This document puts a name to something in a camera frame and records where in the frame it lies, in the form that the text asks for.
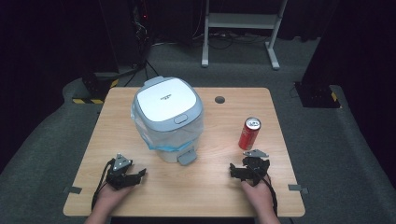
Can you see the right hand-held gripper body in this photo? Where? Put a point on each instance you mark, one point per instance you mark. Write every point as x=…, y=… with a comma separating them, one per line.
x=256, y=166

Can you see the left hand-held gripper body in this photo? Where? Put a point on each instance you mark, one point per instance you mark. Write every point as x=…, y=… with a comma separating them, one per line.
x=120, y=174

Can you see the red soda can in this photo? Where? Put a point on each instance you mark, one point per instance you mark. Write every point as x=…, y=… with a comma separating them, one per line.
x=248, y=135

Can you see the white trash can grey lid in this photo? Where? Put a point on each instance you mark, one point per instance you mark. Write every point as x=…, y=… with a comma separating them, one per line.
x=166, y=101

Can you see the person's left hand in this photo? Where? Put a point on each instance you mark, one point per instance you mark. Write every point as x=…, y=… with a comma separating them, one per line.
x=110, y=197

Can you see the person's right hand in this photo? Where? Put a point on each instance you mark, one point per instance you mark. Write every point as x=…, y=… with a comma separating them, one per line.
x=258, y=196

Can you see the clear plastic trash bag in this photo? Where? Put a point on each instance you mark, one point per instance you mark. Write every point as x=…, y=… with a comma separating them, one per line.
x=165, y=138

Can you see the grey tape piece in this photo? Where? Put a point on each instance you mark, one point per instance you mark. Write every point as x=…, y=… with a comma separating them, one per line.
x=297, y=188
x=73, y=189

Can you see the black stand base striped tape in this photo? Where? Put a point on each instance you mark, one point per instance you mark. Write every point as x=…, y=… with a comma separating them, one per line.
x=96, y=88
x=317, y=95

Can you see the grey metal stand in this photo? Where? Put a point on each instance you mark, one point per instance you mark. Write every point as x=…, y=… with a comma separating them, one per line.
x=239, y=20

